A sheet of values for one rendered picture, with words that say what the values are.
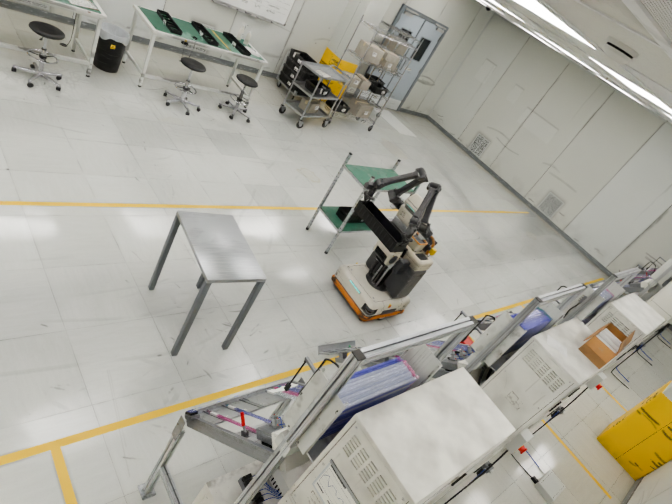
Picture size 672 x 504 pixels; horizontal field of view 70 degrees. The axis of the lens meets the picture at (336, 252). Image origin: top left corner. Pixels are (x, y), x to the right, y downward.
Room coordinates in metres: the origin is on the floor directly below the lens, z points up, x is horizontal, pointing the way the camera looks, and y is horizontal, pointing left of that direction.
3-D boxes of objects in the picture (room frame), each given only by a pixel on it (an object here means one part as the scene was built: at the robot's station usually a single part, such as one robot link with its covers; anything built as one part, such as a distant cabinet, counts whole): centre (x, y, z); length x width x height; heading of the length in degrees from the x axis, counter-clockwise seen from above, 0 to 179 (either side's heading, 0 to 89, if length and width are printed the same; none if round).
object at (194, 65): (5.95, 2.87, 0.31); 0.52 x 0.49 x 0.62; 146
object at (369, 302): (4.35, -0.54, 0.16); 0.67 x 0.64 x 0.25; 145
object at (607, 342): (2.59, -1.52, 1.82); 0.68 x 0.30 x 0.20; 146
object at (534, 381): (2.45, -1.64, 0.86); 0.70 x 0.69 x 1.72; 146
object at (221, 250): (2.75, 0.72, 0.40); 0.70 x 0.45 x 0.80; 50
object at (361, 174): (5.21, 0.02, 0.55); 0.91 x 0.46 x 1.10; 146
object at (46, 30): (4.53, 3.85, 0.30); 0.51 x 0.50 x 0.60; 102
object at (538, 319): (2.66, -1.21, 1.52); 0.51 x 0.13 x 0.27; 146
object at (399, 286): (4.43, -0.59, 0.59); 0.55 x 0.34 x 0.83; 55
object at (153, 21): (6.65, 3.22, 0.40); 1.80 x 0.75 x 0.81; 146
